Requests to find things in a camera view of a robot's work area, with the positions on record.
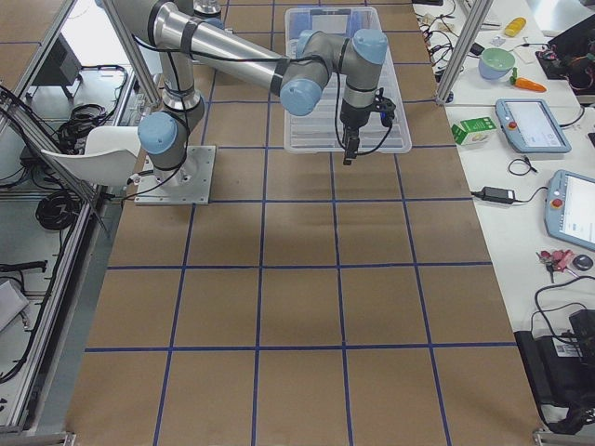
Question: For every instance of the teach pendant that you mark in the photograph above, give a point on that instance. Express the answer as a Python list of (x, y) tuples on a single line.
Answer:
[(530, 127), (569, 208)]

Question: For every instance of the lower teach pendant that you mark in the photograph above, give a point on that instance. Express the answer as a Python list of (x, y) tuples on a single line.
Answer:
[(569, 208)]

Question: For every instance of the upper teach pendant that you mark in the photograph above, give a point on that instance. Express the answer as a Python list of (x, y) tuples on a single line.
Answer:
[(530, 127)]

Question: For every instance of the black power adapter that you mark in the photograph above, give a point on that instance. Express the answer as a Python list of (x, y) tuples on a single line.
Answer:
[(497, 195)]

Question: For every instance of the green white carton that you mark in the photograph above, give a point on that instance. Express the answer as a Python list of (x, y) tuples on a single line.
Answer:
[(473, 131)]

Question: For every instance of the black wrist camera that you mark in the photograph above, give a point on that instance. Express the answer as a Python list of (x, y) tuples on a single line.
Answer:
[(385, 107)]

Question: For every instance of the white plastic chair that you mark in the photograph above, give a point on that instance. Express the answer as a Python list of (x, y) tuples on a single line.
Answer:
[(110, 156)]

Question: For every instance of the toy carrot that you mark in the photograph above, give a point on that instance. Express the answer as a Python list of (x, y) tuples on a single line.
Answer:
[(524, 83)]

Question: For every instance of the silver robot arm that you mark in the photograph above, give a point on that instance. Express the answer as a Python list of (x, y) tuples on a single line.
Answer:
[(172, 29)]

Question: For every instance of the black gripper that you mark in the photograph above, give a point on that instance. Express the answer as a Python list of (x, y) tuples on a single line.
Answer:
[(351, 119)]

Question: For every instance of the green blue bowl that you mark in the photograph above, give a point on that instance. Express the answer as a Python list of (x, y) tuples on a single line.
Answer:
[(495, 63)]

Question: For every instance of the aluminium frame post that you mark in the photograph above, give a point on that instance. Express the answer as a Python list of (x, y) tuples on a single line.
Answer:
[(463, 44)]

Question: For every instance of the yellow toy corn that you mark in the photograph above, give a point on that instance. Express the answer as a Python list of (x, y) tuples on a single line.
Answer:
[(514, 27)]

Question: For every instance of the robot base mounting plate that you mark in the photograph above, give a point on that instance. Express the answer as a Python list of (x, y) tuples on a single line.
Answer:
[(191, 184)]

